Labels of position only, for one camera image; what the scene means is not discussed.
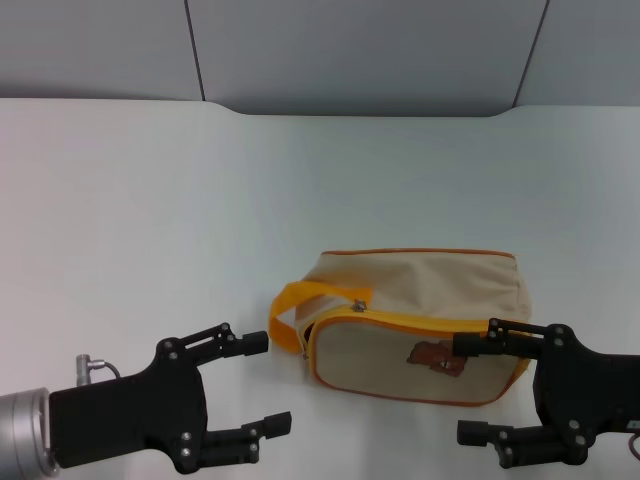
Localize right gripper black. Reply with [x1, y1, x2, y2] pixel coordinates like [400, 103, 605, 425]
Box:
[452, 317, 640, 470]

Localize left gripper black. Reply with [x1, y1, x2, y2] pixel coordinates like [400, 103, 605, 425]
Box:
[48, 322, 293, 475]

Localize beige food bag orange trim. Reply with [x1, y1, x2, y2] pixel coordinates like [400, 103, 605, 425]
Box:
[268, 248, 532, 407]

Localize left silver cable connector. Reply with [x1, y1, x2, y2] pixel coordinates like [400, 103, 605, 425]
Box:
[74, 353, 124, 389]

